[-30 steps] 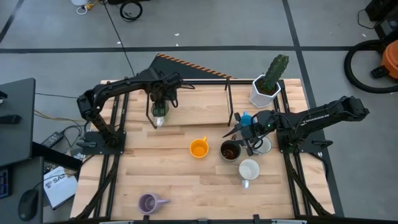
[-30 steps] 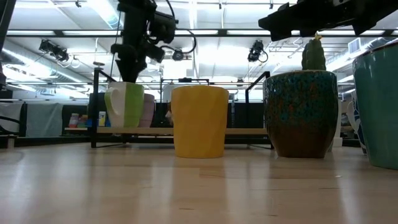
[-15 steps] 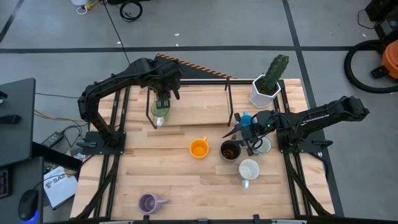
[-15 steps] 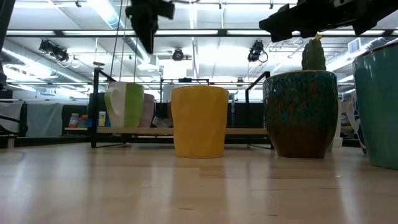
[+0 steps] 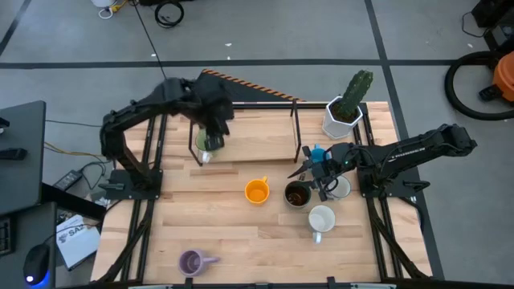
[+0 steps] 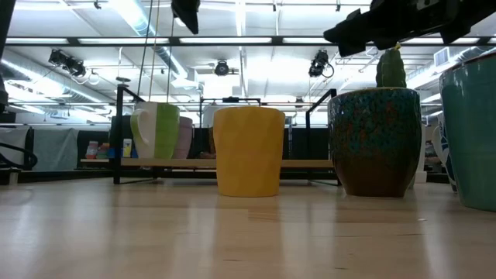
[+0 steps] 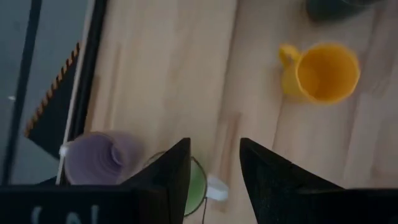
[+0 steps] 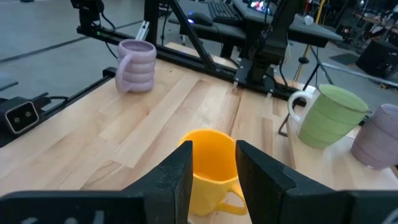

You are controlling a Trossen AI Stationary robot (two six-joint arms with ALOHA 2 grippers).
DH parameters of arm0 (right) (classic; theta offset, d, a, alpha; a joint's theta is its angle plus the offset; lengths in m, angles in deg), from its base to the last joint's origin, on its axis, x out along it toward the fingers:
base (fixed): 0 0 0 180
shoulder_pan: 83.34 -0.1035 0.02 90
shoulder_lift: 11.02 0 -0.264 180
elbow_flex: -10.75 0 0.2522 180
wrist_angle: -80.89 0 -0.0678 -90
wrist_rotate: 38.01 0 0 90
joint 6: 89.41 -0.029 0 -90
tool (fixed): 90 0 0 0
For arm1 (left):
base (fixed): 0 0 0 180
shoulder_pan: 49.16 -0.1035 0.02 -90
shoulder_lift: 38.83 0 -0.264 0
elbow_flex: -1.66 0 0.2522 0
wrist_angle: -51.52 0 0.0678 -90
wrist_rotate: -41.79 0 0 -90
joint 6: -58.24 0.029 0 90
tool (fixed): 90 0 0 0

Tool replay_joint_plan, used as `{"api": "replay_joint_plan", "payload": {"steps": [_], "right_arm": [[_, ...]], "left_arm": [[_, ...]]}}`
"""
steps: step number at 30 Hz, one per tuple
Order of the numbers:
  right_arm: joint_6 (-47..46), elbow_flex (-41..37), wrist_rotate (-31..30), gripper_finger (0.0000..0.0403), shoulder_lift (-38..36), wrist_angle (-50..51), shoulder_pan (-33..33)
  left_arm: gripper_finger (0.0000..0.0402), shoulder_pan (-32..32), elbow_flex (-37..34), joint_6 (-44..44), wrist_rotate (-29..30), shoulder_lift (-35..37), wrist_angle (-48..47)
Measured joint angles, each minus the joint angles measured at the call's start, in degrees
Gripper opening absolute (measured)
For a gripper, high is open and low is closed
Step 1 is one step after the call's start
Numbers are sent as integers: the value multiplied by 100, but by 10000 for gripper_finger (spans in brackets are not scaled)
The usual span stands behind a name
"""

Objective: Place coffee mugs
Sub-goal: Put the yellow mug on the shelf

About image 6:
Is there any speckled teal brown mug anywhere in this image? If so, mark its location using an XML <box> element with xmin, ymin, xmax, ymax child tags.
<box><xmin>327</xmin><ymin>87</ymin><xmax>422</xmax><ymax>198</ymax></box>

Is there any yellow mug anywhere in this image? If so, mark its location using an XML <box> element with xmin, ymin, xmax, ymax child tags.
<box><xmin>212</xmin><ymin>106</ymin><xmax>286</xmax><ymax>198</ymax></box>

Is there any silver ceiling duct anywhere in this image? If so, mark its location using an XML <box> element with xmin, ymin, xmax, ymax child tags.
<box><xmin>112</xmin><ymin>0</ymin><xmax>191</xmax><ymax>78</ymax></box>

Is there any pink ribbed mug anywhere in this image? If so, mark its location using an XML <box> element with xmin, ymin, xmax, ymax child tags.
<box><xmin>172</xmin><ymin>115</ymin><xmax>194</xmax><ymax>160</ymax></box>

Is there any grey partition panel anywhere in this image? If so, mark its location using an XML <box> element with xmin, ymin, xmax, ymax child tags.
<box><xmin>33</xmin><ymin>127</ymin><xmax>81</xmax><ymax>171</ymax></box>

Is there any black overhead frame bar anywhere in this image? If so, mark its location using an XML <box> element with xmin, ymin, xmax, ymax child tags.
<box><xmin>0</xmin><ymin>36</ymin><xmax>496</xmax><ymax>47</ymax></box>

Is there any red and white bottle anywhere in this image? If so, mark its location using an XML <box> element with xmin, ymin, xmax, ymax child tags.
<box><xmin>85</xmin><ymin>140</ymin><xmax>99</xmax><ymax>160</ymax></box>

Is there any green cactus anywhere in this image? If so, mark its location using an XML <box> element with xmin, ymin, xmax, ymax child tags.
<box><xmin>375</xmin><ymin>43</ymin><xmax>408</xmax><ymax>89</ymax></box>

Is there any blue and white patterned mug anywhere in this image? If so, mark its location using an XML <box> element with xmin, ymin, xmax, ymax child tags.
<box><xmin>432</xmin><ymin>112</ymin><xmax>458</xmax><ymax>193</ymax></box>

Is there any black looped cable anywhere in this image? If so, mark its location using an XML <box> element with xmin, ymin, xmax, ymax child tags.
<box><xmin>0</xmin><ymin>142</ymin><xmax>39</xmax><ymax>171</ymax></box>

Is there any white plant pot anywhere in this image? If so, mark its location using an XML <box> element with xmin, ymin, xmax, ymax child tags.
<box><xmin>415</xmin><ymin>123</ymin><xmax>427</xmax><ymax>174</ymax></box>

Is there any green and white mug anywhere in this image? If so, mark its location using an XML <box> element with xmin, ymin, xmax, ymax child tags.
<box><xmin>129</xmin><ymin>101</ymin><xmax>181</xmax><ymax>160</ymax></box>

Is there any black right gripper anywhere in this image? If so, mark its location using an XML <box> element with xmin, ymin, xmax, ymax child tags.
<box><xmin>323</xmin><ymin>0</ymin><xmax>496</xmax><ymax>58</ymax></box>

